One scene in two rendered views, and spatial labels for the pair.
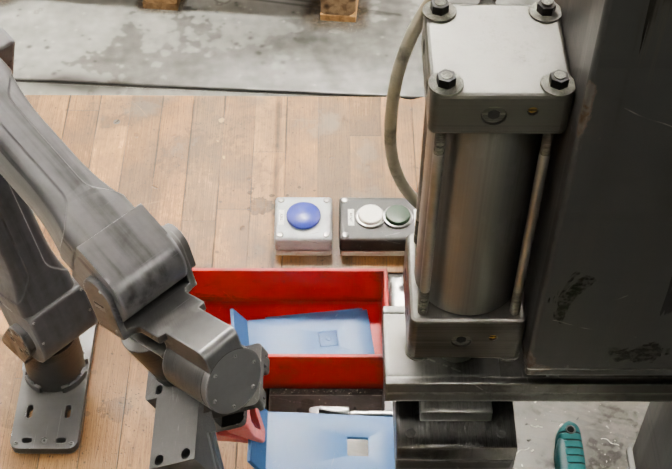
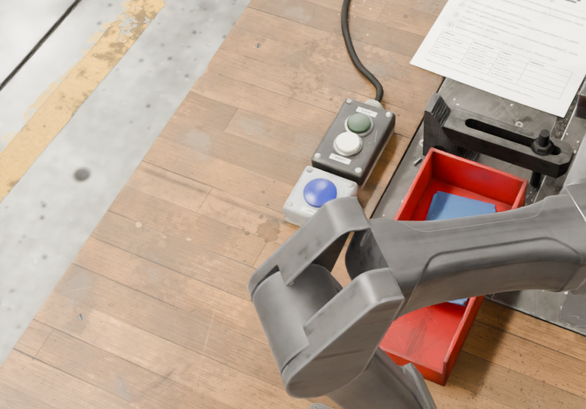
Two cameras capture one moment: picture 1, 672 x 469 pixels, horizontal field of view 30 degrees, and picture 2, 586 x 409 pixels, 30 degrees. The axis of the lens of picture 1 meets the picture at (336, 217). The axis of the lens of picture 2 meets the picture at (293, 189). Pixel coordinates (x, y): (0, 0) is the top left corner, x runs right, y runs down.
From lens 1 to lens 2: 0.89 m
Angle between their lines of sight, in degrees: 35
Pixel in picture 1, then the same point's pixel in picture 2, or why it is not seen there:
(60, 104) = (20, 362)
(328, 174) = (261, 164)
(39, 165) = (509, 241)
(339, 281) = (417, 191)
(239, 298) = not seen: hidden behind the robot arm
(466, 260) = not seen: outside the picture
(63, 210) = (561, 246)
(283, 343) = not seen: hidden behind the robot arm
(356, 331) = (457, 207)
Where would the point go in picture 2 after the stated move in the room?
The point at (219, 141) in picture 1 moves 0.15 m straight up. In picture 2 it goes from (166, 235) to (142, 162)
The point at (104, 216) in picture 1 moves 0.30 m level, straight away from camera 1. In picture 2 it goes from (575, 218) to (194, 171)
